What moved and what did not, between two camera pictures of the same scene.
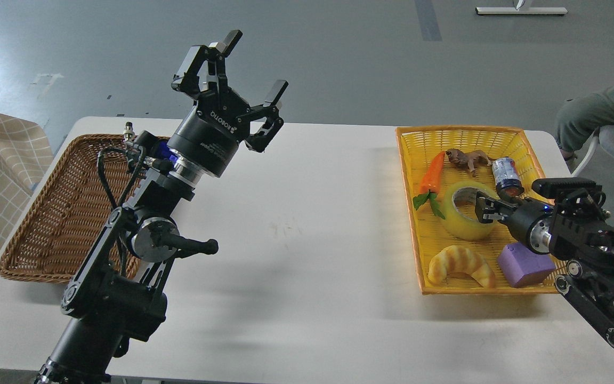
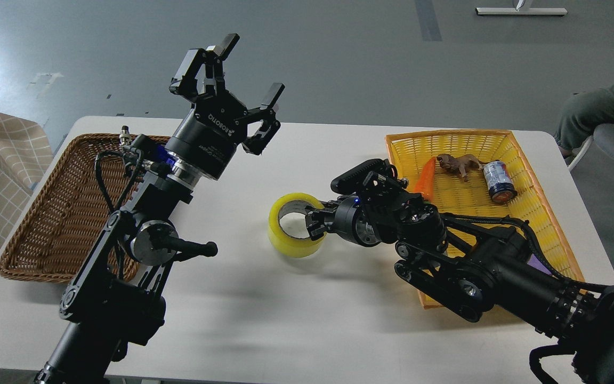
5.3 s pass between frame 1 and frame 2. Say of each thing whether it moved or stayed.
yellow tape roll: moved
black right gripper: moved
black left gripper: stayed
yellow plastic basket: stayed
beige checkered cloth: stayed
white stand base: stayed
